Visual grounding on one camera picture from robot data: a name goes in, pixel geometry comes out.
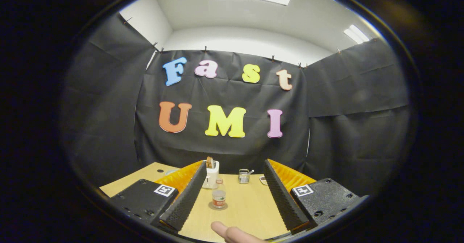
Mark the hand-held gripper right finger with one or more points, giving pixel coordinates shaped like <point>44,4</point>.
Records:
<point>282,199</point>

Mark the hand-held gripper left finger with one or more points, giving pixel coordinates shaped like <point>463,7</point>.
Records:
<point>185,203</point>

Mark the brown round coaster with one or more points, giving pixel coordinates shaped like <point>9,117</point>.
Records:
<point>211,206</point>

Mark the clear juice bottle red label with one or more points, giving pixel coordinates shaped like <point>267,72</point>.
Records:
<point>219,197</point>

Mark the white divided tray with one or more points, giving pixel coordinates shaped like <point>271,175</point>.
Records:
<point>263,180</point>

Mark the pale green plate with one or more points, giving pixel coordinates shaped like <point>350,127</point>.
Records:
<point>171,172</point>

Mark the wooden table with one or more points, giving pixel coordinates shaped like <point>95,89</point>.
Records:
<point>246,206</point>

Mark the white toaster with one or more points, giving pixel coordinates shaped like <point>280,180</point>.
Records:
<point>213,174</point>

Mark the brown toast slice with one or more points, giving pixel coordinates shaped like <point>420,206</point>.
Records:
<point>209,162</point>

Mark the black backdrop cloth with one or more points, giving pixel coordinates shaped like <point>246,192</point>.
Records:
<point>224,90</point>

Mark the small ceiling light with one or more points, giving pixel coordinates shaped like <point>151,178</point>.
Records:
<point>356,34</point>

